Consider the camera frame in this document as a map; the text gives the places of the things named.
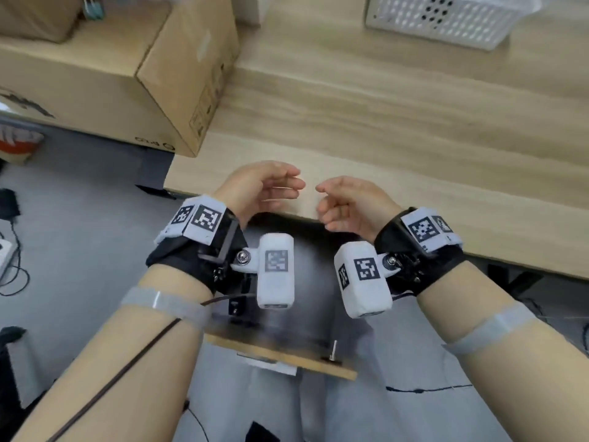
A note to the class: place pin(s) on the person's right hand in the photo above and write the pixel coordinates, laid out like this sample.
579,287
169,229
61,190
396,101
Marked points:
356,204

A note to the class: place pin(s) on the person's left hand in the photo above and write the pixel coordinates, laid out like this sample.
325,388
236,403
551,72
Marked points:
251,186

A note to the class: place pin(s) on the person's left fingers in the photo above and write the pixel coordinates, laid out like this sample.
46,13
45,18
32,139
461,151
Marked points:
287,181

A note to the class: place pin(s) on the person's right fingers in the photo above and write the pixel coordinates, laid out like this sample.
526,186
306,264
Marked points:
331,209

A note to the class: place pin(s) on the person's right forearm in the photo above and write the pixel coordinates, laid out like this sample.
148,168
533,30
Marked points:
515,377

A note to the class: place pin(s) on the person's left forearm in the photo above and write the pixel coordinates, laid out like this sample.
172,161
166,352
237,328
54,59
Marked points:
115,363

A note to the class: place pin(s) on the white left wrist marker block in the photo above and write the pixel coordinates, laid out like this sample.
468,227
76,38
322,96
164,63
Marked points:
202,218

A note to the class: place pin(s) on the white wrist marker block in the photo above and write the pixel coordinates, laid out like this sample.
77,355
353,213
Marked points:
202,218
425,227

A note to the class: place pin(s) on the white right wrist marker block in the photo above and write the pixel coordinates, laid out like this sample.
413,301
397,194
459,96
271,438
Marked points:
425,227

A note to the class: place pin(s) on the black table leg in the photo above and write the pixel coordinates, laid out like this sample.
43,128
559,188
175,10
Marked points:
154,167
517,278

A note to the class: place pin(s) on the metal bolt on board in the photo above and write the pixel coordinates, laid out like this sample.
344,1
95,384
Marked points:
333,352

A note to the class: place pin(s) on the wooden board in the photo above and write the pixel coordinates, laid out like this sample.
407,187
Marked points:
285,352

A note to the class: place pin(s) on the person's grey trousers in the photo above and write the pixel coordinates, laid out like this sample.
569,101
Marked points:
368,409

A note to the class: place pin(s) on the large cardboard box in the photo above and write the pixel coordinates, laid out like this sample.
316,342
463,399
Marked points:
106,82

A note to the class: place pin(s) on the white perforated plastic basket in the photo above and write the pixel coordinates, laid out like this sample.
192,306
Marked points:
441,16

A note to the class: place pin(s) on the binder clips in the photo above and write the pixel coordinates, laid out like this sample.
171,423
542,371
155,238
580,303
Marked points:
93,6

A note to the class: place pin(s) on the red and white bag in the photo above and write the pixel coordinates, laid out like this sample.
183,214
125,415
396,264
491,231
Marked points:
18,142

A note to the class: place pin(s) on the black adapter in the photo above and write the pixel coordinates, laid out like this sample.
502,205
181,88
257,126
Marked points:
8,203

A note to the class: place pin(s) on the white power strip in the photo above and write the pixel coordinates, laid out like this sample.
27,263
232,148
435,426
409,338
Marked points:
4,255

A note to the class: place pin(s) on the small cardboard box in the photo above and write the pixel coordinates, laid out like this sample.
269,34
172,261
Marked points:
32,13

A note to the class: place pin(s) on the black chair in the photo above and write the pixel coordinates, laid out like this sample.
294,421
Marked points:
11,363

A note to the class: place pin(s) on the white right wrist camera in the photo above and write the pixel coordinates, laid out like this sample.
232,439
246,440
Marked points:
363,280

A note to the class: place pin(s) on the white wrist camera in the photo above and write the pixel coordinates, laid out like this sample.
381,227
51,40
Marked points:
363,280
276,271

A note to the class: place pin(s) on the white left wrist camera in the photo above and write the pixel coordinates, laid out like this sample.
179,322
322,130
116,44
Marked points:
276,271

